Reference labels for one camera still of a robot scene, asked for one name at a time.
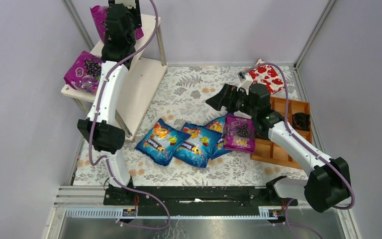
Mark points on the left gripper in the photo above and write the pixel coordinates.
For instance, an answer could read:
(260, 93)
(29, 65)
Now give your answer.
(112, 14)

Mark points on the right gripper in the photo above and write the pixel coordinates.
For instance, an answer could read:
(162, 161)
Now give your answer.
(229, 99)

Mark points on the purple candy bag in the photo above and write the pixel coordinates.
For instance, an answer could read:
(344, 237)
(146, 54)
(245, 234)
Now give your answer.
(99, 17)
(239, 134)
(84, 74)

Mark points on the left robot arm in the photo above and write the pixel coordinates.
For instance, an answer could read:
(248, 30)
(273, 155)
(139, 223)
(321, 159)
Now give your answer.
(105, 139)

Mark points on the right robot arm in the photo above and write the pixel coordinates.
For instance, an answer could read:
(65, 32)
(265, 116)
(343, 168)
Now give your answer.
(328, 184)

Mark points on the white two-tier shelf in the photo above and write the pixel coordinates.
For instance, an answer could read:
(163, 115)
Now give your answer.
(142, 81)

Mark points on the blue candy bag middle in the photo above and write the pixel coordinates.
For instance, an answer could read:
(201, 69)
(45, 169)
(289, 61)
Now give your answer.
(198, 148)

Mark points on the blue candy bag left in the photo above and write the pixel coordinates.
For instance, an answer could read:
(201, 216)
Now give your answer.
(161, 142)

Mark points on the floral table mat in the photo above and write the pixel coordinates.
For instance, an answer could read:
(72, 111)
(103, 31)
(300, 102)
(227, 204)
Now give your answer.
(180, 98)

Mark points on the red poppy folded cloth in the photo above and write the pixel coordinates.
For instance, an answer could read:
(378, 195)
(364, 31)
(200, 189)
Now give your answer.
(268, 75)

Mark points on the wooden compartment tray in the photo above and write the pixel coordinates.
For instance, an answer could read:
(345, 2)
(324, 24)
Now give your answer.
(284, 149)

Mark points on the black orange rolled item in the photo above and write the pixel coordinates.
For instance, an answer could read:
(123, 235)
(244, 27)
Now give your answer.
(301, 121)

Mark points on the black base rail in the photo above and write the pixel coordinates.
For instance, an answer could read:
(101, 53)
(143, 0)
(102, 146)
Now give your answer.
(223, 201)

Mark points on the aluminium frame post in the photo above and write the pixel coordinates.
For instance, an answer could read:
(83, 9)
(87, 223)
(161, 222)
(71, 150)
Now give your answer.
(313, 35)

